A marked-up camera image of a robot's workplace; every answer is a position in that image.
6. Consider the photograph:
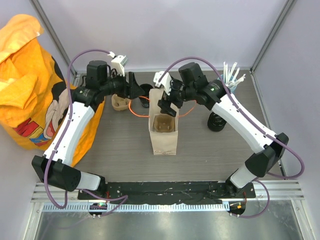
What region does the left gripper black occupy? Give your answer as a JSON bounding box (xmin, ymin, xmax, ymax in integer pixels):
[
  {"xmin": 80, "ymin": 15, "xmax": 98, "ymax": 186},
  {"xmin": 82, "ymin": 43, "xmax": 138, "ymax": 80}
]
[{"xmin": 100, "ymin": 69, "xmax": 145, "ymax": 100}]

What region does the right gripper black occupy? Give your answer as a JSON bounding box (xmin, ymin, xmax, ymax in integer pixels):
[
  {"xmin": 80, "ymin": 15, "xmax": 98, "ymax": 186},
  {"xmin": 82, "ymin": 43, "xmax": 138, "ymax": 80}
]
[{"xmin": 157, "ymin": 77, "xmax": 195, "ymax": 118}]

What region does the black coffee cup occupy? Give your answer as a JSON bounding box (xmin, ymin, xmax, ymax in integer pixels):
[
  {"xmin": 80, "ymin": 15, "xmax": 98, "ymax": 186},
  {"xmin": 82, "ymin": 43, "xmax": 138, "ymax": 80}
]
[{"xmin": 139, "ymin": 83, "xmax": 153, "ymax": 108}]

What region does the brown pulp cup carrier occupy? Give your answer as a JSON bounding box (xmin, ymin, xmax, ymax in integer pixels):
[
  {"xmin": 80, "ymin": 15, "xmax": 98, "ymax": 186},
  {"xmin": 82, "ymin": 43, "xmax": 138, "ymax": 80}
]
[
  {"xmin": 111, "ymin": 94, "xmax": 131, "ymax": 111},
  {"xmin": 153, "ymin": 114, "xmax": 176, "ymax": 133}
]

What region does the paper bag with orange handles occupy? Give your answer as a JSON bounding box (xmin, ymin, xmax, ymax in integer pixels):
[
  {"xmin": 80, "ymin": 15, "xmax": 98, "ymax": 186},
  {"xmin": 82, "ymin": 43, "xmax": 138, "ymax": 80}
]
[{"xmin": 128, "ymin": 87, "xmax": 197, "ymax": 156}]

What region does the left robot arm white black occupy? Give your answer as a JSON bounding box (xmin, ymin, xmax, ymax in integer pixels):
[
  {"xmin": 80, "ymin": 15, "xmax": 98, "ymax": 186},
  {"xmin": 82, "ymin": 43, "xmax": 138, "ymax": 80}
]
[{"xmin": 31, "ymin": 55, "xmax": 144, "ymax": 200}]

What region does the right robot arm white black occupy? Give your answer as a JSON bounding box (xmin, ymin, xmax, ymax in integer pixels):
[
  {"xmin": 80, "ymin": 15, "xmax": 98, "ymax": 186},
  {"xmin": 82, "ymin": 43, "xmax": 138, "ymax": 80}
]
[{"xmin": 153, "ymin": 62, "xmax": 289, "ymax": 198}]

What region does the black cup with lid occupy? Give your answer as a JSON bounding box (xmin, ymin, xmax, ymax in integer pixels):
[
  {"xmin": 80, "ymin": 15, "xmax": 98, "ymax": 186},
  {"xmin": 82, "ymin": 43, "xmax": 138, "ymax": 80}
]
[{"xmin": 207, "ymin": 112, "xmax": 227, "ymax": 132}]

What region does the light blue straw tin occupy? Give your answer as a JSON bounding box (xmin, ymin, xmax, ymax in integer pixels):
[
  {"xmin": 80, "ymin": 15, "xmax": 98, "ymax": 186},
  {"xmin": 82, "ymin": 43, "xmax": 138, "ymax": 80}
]
[{"xmin": 224, "ymin": 75, "xmax": 238, "ymax": 94}]

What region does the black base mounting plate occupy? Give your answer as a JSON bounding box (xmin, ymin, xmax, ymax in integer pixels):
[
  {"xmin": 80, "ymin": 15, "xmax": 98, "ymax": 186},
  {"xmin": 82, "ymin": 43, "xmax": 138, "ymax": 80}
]
[{"xmin": 90, "ymin": 181, "xmax": 256, "ymax": 205}]

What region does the orange cartoon cloth bag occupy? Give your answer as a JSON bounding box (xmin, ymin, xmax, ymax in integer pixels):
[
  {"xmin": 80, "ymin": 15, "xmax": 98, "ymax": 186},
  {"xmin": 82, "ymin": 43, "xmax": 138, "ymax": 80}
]
[{"xmin": 0, "ymin": 14, "xmax": 106, "ymax": 168}]

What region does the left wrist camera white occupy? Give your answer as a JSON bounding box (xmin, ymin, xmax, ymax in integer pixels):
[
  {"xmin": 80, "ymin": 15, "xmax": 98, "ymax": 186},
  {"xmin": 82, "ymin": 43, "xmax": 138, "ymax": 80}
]
[{"xmin": 109, "ymin": 52, "xmax": 128, "ymax": 77}]

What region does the slotted cable duct rail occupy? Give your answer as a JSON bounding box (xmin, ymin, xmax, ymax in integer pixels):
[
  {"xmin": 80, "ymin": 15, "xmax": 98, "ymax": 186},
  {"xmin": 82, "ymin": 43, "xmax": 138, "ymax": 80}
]
[{"xmin": 42, "ymin": 201, "xmax": 230, "ymax": 213}]

